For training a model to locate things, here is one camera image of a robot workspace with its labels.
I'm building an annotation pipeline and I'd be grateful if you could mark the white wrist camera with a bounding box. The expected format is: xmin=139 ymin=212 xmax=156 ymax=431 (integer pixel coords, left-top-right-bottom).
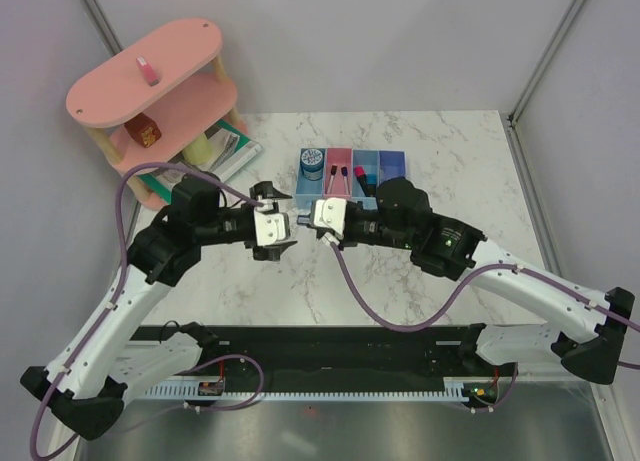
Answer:
xmin=309 ymin=197 xmax=348 ymax=241
xmin=253 ymin=201 xmax=290 ymax=247

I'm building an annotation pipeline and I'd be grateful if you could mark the green spiral notebook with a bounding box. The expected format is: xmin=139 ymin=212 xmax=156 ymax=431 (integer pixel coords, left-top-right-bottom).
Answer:
xmin=138 ymin=120 xmax=262 ymax=204

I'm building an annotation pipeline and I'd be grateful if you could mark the pink three-tier wooden shelf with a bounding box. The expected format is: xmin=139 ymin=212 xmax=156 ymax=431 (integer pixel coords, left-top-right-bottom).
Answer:
xmin=65 ymin=16 xmax=250 ymax=212

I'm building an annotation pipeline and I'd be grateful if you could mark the pink bin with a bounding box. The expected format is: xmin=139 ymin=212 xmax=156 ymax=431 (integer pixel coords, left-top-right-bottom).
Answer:
xmin=323 ymin=148 xmax=352 ymax=198

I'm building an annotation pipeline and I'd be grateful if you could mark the light blue middle bin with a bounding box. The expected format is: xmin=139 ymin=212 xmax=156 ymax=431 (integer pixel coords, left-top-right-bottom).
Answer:
xmin=352 ymin=150 xmax=379 ymax=200

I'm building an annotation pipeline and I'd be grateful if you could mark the pink white eraser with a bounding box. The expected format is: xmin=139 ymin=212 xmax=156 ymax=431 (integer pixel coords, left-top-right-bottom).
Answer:
xmin=136 ymin=56 xmax=159 ymax=86

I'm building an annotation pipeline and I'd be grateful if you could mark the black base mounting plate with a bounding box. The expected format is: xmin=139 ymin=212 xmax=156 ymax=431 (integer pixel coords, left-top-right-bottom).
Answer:
xmin=198 ymin=326 xmax=515 ymax=395

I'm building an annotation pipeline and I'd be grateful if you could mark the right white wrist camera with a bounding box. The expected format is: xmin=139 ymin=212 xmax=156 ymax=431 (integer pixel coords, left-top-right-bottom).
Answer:
xmin=309 ymin=197 xmax=348 ymax=241

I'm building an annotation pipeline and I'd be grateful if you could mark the red brown patterned box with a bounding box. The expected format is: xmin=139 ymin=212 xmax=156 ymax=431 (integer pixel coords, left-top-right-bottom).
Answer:
xmin=124 ymin=113 xmax=162 ymax=148

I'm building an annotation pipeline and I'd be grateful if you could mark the left white cable duct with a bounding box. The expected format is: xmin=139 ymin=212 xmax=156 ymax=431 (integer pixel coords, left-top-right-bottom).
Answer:
xmin=141 ymin=376 xmax=225 ymax=401

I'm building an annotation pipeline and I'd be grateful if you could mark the blue tape roll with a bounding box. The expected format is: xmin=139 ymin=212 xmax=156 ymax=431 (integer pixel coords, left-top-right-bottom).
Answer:
xmin=300 ymin=148 xmax=325 ymax=181

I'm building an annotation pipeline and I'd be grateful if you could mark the white blue pen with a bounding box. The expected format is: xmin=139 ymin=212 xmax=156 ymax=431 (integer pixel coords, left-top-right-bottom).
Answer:
xmin=326 ymin=164 xmax=337 ymax=195

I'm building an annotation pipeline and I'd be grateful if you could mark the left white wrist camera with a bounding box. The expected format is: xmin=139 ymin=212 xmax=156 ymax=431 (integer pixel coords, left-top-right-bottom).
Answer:
xmin=253 ymin=201 xmax=290 ymax=247

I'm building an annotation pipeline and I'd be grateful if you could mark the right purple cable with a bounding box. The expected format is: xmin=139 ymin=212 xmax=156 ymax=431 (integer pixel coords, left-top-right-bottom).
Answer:
xmin=324 ymin=235 xmax=640 ymax=415

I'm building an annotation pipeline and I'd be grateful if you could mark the purple blue bin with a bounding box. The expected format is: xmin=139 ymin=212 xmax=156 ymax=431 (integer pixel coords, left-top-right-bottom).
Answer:
xmin=378 ymin=150 xmax=407 ymax=183

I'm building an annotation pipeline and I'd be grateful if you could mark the light blue bin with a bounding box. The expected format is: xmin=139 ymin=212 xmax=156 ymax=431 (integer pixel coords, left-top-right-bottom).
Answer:
xmin=295 ymin=155 xmax=325 ymax=209
xmin=352 ymin=150 xmax=379 ymax=200

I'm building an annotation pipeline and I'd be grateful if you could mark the pink black highlighter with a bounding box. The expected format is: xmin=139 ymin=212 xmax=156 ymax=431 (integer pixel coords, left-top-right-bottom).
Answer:
xmin=353 ymin=165 xmax=369 ymax=197

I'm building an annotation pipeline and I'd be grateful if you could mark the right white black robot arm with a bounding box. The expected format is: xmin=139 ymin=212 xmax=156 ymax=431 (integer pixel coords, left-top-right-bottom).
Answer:
xmin=339 ymin=177 xmax=635 ymax=385

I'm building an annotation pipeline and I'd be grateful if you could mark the right white cable duct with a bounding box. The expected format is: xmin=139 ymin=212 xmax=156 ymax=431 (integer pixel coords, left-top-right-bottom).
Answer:
xmin=443 ymin=378 xmax=469 ymax=403

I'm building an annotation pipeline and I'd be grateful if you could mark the white cable duct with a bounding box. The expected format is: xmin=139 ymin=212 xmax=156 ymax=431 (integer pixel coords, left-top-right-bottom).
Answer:
xmin=141 ymin=376 xmax=225 ymax=401
xmin=443 ymin=378 xmax=469 ymax=403

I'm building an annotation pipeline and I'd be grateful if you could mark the pale yellow cylinder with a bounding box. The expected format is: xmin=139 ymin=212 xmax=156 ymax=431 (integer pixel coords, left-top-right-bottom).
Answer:
xmin=182 ymin=133 xmax=213 ymax=165

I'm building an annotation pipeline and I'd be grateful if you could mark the light blue left bin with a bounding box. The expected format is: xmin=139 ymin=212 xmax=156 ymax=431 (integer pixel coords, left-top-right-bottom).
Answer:
xmin=295 ymin=155 xmax=325 ymax=209

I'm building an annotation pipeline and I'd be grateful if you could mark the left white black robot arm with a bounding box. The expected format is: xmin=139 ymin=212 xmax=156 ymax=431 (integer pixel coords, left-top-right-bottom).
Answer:
xmin=21 ymin=175 xmax=293 ymax=440

